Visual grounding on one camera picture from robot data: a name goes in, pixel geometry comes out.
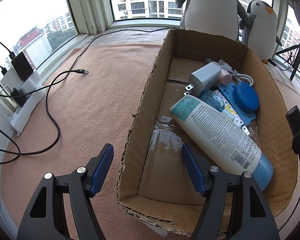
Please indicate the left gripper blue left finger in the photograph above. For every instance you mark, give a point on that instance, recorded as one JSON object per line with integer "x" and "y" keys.
{"x": 98, "y": 168}

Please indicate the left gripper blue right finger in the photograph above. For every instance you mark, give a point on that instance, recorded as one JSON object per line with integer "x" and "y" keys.
{"x": 197, "y": 167}

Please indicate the black lipstick tube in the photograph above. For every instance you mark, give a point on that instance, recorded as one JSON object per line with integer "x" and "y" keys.
{"x": 293, "y": 118}

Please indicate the white lotion tube blue cap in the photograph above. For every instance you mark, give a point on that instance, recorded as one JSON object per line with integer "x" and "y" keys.
{"x": 221, "y": 140}

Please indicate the cardboard box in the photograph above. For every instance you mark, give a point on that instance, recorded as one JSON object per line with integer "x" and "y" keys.
{"x": 153, "y": 184}

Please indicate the blue phone stand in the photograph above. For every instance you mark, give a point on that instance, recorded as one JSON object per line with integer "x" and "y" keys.
{"x": 227, "y": 92}

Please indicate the clear blue sanitizer bottle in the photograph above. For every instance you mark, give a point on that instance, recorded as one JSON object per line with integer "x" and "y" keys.
{"x": 216, "y": 102}

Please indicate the blue round container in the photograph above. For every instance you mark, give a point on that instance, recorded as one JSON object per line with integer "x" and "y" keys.
{"x": 246, "y": 97}

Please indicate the white wall charger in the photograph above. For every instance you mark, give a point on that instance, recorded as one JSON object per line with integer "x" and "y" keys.
{"x": 202, "y": 79}

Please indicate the pink cogi bottle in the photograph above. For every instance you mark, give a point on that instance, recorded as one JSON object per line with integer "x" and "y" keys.
{"x": 225, "y": 78}

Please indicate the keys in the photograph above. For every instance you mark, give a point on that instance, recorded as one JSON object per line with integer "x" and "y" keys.
{"x": 247, "y": 130}

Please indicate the pink felt mat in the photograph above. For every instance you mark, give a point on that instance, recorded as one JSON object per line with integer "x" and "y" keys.
{"x": 91, "y": 110}

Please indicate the white power strip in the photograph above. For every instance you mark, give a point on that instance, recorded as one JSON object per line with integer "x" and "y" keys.
{"x": 23, "y": 113}

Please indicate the small penguin plush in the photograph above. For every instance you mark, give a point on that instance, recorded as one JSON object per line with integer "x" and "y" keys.
{"x": 260, "y": 35}

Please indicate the white power bank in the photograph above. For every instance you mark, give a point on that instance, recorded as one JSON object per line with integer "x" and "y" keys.
{"x": 11, "y": 79}

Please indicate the black power bank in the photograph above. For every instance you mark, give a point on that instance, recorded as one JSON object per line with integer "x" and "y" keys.
{"x": 22, "y": 66}

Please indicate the large penguin plush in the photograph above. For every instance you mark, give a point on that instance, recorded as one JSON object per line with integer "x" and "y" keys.
{"x": 216, "y": 17}

